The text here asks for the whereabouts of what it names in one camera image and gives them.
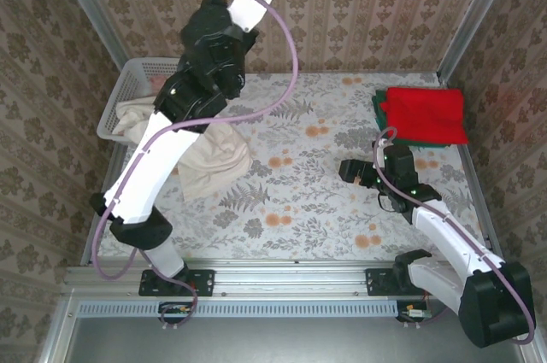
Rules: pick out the cream t-shirt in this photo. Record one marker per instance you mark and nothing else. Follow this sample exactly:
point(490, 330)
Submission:
point(213, 158)

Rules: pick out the grey metal panel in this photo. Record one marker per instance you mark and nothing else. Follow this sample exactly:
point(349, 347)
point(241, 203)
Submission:
point(278, 341)

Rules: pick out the aluminium corner post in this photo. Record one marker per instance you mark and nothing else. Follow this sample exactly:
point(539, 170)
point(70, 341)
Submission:
point(89, 4)
point(482, 4)

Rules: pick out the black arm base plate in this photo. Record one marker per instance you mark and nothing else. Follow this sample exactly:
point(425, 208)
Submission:
point(376, 284)
point(205, 284)

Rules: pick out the white plastic basket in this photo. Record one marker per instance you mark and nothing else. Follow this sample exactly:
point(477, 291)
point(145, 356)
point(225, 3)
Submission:
point(121, 89)

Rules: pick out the aluminium side rail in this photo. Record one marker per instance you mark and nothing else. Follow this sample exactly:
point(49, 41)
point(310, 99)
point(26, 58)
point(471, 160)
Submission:
point(115, 166)
point(478, 192)

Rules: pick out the pink t-shirt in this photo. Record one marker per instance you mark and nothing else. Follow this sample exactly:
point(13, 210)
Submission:
point(157, 82)

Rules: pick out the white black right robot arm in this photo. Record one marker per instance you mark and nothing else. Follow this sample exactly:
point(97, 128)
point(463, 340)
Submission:
point(440, 243)

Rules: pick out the floral tablecloth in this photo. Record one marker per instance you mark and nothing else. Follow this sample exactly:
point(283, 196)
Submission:
point(299, 209)

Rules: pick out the aluminium front rail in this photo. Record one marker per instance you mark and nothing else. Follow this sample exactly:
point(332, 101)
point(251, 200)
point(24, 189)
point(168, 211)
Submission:
point(290, 277)

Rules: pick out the red t-shirt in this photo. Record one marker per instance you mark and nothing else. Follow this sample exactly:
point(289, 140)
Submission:
point(427, 115)

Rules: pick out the green folded t-shirt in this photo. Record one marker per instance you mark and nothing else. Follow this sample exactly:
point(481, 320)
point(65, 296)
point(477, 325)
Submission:
point(378, 113)

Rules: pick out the small circuit board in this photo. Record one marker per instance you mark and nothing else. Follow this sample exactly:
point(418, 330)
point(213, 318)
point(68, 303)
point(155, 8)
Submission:
point(416, 314)
point(181, 308)

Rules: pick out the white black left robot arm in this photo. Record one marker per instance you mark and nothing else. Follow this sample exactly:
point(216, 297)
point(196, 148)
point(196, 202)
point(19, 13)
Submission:
point(145, 175)

